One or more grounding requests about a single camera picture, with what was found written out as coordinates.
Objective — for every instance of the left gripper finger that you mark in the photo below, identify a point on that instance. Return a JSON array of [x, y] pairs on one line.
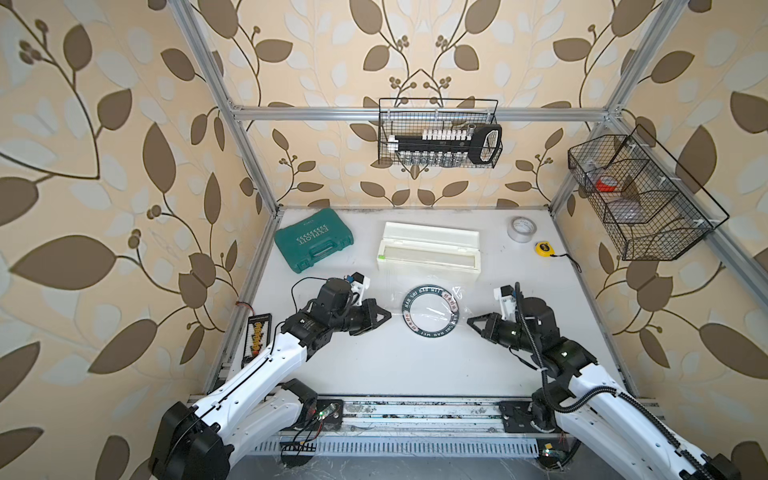
[[365, 324], [370, 309]]

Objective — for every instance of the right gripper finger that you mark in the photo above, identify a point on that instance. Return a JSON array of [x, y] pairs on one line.
[[489, 332], [482, 323]]

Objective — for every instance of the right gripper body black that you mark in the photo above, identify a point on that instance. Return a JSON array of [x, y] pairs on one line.
[[511, 333]]

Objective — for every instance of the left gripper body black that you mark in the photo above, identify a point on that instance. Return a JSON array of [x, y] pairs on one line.
[[351, 317]]

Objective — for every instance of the white plate dark green rim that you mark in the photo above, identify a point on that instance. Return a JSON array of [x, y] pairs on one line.
[[430, 311]]

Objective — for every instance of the white plastic wrap dispenser box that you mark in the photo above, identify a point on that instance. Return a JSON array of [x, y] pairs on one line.
[[432, 248]]

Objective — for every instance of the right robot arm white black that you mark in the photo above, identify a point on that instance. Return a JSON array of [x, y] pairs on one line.
[[579, 397]]

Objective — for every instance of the green plastic tool case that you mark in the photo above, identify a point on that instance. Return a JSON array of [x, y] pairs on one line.
[[313, 239]]

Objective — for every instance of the yellow tape measure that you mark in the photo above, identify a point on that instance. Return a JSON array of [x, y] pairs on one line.
[[544, 249]]

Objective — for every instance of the red item in basket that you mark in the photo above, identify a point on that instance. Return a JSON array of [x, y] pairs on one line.
[[607, 184]]

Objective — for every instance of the black socket set holder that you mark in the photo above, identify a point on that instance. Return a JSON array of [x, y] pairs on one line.
[[472, 146]]

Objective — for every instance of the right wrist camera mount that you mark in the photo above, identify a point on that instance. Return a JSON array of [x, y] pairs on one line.
[[506, 297]]

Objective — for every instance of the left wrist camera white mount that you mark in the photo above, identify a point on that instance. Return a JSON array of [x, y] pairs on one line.
[[359, 283]]

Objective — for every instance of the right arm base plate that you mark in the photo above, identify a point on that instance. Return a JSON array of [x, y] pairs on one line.
[[527, 417]]

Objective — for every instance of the grey duct tape roll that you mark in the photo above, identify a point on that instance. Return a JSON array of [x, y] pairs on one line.
[[521, 229]]

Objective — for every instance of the aluminium frame front rail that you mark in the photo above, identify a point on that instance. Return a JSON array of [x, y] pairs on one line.
[[444, 417]]

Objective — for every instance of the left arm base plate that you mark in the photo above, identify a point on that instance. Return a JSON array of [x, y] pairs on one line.
[[329, 412]]

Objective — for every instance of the black wire basket right wall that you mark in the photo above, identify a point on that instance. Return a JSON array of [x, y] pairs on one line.
[[662, 209]]

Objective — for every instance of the black wire basket wall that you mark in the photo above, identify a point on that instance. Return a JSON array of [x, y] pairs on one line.
[[412, 115], [662, 209]]

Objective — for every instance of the black wire basket back wall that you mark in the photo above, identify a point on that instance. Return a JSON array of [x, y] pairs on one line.
[[412, 115]]

